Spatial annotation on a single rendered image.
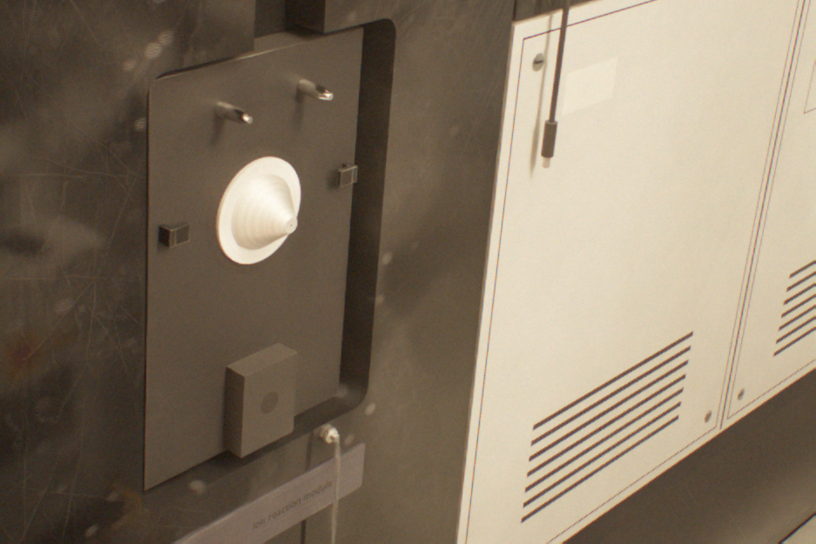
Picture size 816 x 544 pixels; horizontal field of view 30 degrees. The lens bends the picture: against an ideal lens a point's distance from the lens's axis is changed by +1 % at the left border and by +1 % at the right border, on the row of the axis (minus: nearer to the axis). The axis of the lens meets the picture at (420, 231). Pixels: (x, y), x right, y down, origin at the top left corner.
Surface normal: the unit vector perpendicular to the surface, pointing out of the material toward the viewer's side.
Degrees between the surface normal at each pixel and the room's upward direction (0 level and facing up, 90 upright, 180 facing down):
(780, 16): 90
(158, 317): 90
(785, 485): 0
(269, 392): 90
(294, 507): 90
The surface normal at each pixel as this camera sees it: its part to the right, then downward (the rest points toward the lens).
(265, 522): 0.76, 0.33
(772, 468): 0.08, -0.91
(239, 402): -0.65, 0.26
